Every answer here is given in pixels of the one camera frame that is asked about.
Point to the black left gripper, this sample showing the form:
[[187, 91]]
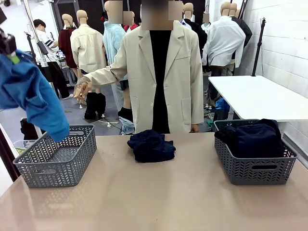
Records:
[[8, 44]]

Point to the bright blue shirt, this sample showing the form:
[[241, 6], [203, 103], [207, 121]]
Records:
[[31, 91]]

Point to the navy blue garment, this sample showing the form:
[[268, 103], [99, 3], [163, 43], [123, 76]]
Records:
[[151, 146], [255, 139]]

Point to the person's right forearm beige sleeve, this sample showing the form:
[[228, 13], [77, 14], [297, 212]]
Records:
[[103, 75]]

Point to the person's left forearm beige sleeve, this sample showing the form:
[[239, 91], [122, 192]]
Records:
[[196, 110]]

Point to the person's right hand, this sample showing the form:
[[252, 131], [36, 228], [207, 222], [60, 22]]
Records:
[[83, 86]]

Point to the person's left hand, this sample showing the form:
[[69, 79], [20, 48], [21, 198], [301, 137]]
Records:
[[195, 128]]

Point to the black tripod with adapter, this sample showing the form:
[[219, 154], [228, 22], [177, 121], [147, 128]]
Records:
[[30, 45]]

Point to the person in white striped shirt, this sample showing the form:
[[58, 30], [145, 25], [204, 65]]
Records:
[[55, 72]]

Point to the grey metal slanted pole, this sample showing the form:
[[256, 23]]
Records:
[[30, 14]]

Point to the mannequin in maroon top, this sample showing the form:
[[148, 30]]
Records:
[[66, 41]]

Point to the mannequin in cream jacket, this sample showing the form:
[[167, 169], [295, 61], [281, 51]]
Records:
[[87, 48]]

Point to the black bag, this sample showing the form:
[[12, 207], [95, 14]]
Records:
[[27, 131]]

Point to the clear plastic bin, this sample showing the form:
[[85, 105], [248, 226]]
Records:
[[21, 148]]

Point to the black bunched trousers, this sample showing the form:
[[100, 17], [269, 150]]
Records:
[[95, 106]]

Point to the mannequin in light blue fleece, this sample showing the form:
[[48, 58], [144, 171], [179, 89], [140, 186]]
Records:
[[111, 43]]

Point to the mannequin in red jacket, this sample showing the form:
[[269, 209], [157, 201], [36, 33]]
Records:
[[133, 26]]

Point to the black dropped shorts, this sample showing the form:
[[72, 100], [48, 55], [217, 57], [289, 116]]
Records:
[[125, 113]]

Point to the grey plastic woven-pattern basket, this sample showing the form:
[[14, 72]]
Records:
[[255, 173], [60, 173]]

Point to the person in beige blazer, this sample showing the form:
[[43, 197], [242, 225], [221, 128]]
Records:
[[142, 72]]

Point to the light blue denim jeans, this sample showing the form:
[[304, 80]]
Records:
[[127, 126]]

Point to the mannequin in black coat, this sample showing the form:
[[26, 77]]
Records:
[[199, 36]]

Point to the mannequin in pale green shirt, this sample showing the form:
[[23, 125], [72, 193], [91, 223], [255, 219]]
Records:
[[206, 25]]

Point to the mannequin in white shirt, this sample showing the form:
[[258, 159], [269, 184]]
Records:
[[223, 43]]

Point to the blue plastic bag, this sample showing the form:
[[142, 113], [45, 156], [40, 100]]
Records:
[[221, 106]]

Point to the mannequin in black jacket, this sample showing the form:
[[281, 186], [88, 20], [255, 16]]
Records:
[[245, 31]]

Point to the large white table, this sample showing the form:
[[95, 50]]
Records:
[[252, 96]]

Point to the tall black light stand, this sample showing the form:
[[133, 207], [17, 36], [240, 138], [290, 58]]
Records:
[[259, 48]]

